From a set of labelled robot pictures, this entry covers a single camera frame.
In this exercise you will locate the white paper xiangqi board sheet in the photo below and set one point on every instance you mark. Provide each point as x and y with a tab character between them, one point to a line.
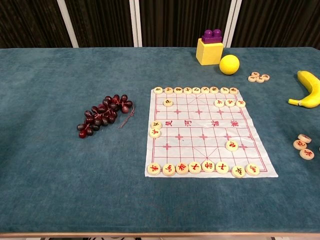
190	150

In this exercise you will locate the dark red grape bunch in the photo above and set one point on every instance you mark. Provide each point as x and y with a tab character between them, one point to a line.
105	112

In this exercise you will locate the yellow cube block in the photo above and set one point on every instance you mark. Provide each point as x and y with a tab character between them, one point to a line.
207	53

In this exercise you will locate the yellow ball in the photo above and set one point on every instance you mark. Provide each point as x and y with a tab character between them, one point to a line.
229	64

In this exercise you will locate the purple toy brick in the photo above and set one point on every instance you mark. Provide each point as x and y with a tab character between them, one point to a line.
211	37

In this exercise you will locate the dark slatted partition panel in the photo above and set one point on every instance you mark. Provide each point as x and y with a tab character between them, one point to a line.
275	22
175	22
30	22
100	22

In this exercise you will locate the teal felt table cover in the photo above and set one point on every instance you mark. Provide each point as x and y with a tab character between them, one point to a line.
62	175

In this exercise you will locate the yellow banana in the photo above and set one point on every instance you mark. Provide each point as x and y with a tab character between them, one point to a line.
310	85

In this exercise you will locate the white partition frame post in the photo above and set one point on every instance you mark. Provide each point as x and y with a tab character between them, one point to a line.
135	25
68	25
233	22

